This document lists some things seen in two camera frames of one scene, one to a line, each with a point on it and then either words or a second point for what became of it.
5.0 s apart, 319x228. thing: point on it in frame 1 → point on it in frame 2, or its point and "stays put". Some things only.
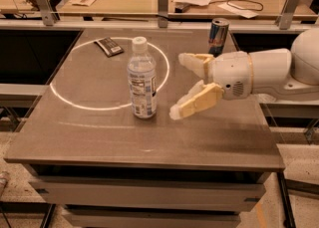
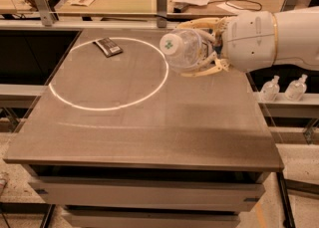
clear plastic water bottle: x=143 y=84 → x=183 y=49
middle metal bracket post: x=162 y=6 stays put
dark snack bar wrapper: x=109 y=46 stays put
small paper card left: x=84 y=0 stays put
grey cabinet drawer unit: x=153 y=196 stays put
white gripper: x=230 y=74 → x=249 y=41
